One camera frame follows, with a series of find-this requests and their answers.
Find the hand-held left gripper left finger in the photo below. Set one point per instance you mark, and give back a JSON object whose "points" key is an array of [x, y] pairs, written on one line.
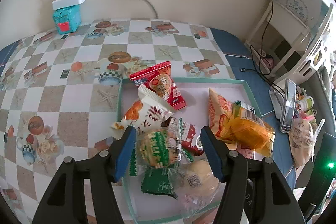
{"points": [[126, 153]]}

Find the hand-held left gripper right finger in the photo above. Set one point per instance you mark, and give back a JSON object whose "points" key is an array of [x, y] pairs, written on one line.
{"points": [[212, 153]]}

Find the round bun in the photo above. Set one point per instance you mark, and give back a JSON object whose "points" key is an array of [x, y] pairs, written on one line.
{"points": [[199, 176]]}

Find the red and white snack packet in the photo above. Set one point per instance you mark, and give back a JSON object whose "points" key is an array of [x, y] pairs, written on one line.
{"points": [[191, 132]]}

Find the round cracker packet green edge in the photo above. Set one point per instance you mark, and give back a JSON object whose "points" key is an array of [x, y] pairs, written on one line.
{"points": [[157, 150]]}

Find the orange cake packet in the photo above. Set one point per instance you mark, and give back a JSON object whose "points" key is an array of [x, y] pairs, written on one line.
{"points": [[246, 132]]}

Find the green wafer packet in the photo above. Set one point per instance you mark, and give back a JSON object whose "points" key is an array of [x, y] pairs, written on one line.
{"points": [[157, 184]]}

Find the orange snack packet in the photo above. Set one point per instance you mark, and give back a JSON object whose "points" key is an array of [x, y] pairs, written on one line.
{"points": [[219, 108]]}

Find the white packet with orange print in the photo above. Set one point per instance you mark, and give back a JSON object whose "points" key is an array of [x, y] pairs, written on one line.
{"points": [[151, 113]]}

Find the teal tray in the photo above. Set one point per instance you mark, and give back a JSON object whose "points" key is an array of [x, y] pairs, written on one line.
{"points": [[199, 90]]}

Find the large red snack packet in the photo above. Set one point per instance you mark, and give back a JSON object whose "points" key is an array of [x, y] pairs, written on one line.
{"points": [[162, 85]]}

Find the plastic bag with bread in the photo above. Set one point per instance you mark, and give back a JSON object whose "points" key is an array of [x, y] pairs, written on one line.
{"points": [[302, 142]]}

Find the small green white bottle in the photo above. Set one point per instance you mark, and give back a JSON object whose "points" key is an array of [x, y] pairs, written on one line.
{"points": [[306, 103]]}

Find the smartphone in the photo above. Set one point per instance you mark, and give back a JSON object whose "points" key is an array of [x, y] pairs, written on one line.
{"points": [[288, 106]]}

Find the printed checkered tablecloth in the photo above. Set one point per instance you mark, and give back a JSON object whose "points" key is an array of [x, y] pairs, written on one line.
{"points": [[78, 98]]}

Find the white phone stand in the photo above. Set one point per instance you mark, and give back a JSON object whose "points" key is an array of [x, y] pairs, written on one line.
{"points": [[275, 103]]}

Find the small pink object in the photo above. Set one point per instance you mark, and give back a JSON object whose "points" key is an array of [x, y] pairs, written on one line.
{"points": [[267, 61]]}

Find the white shelf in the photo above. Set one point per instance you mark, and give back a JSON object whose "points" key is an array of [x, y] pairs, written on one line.
{"points": [[288, 27]]}

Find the teal box with red clasp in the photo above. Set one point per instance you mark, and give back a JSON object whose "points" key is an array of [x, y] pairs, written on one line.
{"points": [[67, 16]]}

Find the printed cardboard box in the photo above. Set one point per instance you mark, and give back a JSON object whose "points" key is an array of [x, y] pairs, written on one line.
{"points": [[299, 3]]}

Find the white power strip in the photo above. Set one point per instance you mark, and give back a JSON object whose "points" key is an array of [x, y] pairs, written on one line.
{"points": [[69, 1]]}

